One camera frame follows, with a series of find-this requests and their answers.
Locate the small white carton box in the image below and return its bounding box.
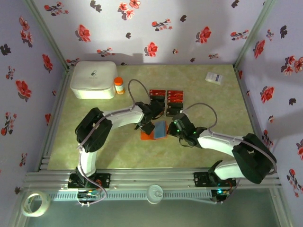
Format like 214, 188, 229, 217
205, 71, 224, 86

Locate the clear tape roll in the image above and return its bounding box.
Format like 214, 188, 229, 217
20, 191, 51, 218

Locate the aluminium corner post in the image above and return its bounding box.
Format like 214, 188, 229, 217
23, 0, 71, 69
234, 0, 276, 68

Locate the grey left arm cable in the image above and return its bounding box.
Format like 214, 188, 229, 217
77, 79, 152, 208

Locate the green circuit board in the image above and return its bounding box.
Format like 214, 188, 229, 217
211, 188, 232, 204
76, 188, 101, 207

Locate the orange card holder wallet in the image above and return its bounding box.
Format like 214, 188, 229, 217
140, 120, 169, 141

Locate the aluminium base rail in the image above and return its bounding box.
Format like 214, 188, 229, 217
22, 166, 282, 190

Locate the white pill case box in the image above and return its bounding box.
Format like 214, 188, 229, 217
70, 61, 117, 100

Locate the white round knob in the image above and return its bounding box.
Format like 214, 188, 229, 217
146, 184, 164, 204

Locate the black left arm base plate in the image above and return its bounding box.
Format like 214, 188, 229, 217
68, 172, 111, 189

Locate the grey right arm cable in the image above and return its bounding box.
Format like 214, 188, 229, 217
182, 103, 277, 204

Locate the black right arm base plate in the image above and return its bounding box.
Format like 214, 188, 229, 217
193, 172, 237, 189

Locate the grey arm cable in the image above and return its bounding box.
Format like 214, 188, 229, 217
182, 103, 277, 204
77, 79, 152, 208

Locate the aluminium side rail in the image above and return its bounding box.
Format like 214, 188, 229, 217
35, 66, 73, 171
233, 65, 277, 170

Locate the orange pill bottle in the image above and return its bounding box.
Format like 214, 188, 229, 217
114, 77, 125, 95

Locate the slotted grey cable duct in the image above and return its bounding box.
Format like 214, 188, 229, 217
51, 190, 213, 201

